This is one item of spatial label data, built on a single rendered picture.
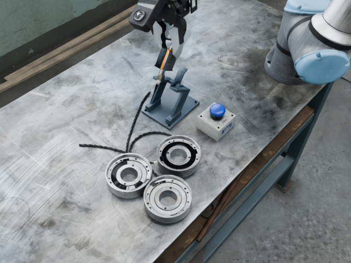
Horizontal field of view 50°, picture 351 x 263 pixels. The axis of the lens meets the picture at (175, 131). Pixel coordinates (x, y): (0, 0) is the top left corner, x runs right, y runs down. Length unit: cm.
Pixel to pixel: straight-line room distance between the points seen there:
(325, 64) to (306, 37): 8
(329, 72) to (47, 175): 71
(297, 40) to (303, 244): 103
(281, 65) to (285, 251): 89
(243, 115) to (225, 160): 16
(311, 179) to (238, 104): 98
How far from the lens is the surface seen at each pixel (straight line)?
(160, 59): 88
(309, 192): 191
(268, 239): 173
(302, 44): 96
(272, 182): 159
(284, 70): 112
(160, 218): 79
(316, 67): 94
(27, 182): 93
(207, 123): 93
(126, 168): 87
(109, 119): 100
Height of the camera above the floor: 154
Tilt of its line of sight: 50 degrees down
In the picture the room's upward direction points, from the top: 1 degrees clockwise
